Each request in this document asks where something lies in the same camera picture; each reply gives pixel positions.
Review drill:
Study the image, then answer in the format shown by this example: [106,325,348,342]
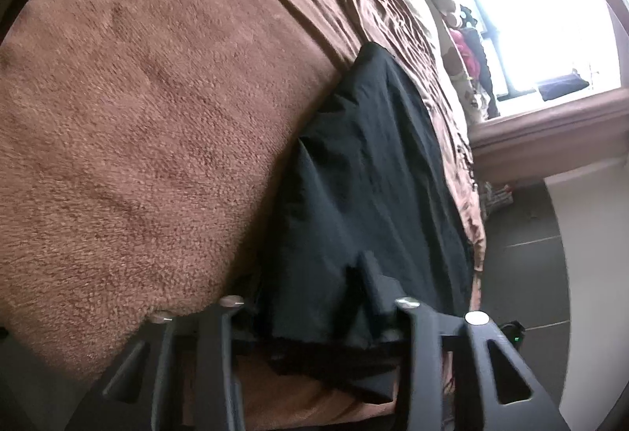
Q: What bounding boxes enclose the pinkish brown curtain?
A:
[469,90,629,179]

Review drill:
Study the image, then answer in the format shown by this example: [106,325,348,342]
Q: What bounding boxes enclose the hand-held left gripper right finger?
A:
[356,251,566,431]

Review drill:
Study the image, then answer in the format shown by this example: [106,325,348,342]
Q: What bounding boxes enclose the window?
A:
[417,0,620,117]

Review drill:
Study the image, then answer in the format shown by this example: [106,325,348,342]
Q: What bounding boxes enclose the stack of books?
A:
[479,180,514,220]

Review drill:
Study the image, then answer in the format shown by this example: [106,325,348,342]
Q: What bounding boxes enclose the dark hanging cloth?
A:
[538,73,590,102]

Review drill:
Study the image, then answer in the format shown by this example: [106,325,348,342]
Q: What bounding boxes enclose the black garment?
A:
[464,26,502,117]

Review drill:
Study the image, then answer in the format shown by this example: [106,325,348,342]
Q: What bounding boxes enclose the beige quilt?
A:
[388,0,475,152]

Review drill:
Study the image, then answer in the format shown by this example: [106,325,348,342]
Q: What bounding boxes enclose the pink garment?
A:
[449,28,482,75]

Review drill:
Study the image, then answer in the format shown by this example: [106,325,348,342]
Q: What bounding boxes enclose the black pants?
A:
[241,42,480,405]

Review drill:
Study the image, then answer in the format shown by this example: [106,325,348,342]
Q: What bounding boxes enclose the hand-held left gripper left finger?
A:
[66,294,261,431]

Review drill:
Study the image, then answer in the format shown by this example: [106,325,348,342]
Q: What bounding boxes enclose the brown blanket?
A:
[0,0,487,431]

